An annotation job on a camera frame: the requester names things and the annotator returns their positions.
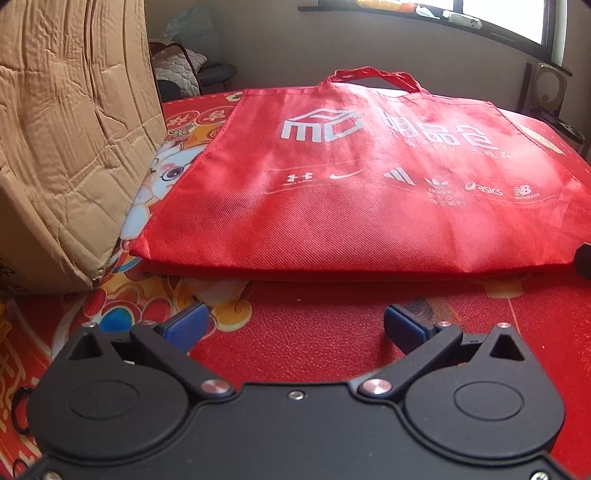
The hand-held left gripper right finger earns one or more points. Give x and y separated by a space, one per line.
404 325

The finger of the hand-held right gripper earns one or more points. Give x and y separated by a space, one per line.
583 261

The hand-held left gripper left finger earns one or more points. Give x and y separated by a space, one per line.
187 325

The red shopping bag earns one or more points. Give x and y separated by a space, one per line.
369 207

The quilted grey bag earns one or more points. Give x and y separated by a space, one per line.
178 69

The pale blue plastic bag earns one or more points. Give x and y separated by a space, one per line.
189 25

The black lidded trash bin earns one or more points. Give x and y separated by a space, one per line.
570 129

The grey round fan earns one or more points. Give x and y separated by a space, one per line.
549 87

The brown cardboard box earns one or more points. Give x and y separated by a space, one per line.
69 138

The large glass window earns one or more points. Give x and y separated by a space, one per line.
508 18

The white tissue packet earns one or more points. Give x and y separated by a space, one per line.
461 21

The crumpled white tissue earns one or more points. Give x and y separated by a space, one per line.
427 11

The yellow snack packet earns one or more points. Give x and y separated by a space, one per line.
383 3

